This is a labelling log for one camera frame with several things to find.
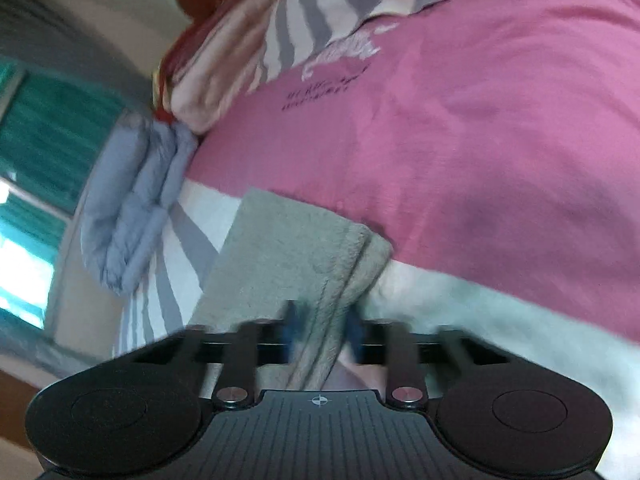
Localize folded pink blanket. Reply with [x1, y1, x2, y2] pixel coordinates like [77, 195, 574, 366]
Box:
[170, 0, 281, 133]

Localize folded blue duvet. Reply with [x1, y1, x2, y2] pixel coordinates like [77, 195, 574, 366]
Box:
[80, 112, 198, 293]

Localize grey curtain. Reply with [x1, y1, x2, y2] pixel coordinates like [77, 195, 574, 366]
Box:
[0, 310, 118, 368]
[0, 0, 156, 116]

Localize stack of folded clothes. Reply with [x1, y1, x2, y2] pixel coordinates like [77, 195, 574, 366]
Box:
[150, 0, 241, 126]

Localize bed with striped sheet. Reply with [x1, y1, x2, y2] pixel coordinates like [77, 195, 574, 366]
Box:
[115, 0, 640, 480]

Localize striped pillow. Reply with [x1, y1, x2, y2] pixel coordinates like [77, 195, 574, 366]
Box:
[257, 0, 616, 93]

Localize grey pants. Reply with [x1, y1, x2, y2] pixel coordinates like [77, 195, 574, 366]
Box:
[190, 187, 393, 391]

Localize sliding window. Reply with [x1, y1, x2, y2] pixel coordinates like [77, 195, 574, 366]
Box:
[0, 55, 126, 331]

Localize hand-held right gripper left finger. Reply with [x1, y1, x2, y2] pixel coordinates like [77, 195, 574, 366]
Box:
[132, 300, 303, 411]

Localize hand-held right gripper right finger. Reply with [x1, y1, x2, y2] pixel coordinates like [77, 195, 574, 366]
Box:
[345, 305, 507, 411]

